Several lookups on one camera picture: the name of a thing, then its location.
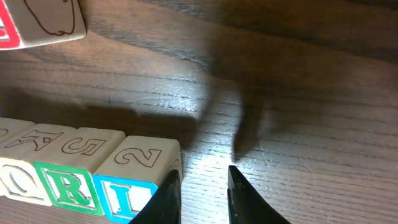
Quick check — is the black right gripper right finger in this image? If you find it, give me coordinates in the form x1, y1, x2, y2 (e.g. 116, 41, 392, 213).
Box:
227, 165, 290, 224

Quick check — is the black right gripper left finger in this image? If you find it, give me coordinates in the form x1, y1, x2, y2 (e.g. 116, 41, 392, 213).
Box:
129, 169, 182, 224

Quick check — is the blue letter L block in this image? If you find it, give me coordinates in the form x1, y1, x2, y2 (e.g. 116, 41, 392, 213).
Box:
93, 136, 183, 223

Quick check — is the green letter R block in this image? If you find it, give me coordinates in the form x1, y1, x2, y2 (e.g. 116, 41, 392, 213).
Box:
34, 128, 126, 216

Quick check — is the yellow letter O block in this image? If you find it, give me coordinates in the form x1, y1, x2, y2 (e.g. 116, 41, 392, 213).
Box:
0, 123, 77, 207

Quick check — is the yellow letter C block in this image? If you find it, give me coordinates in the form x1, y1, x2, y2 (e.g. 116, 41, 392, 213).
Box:
0, 116, 35, 197

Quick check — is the red letter A block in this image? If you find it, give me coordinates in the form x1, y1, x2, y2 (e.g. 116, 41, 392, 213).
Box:
1, 0, 86, 50

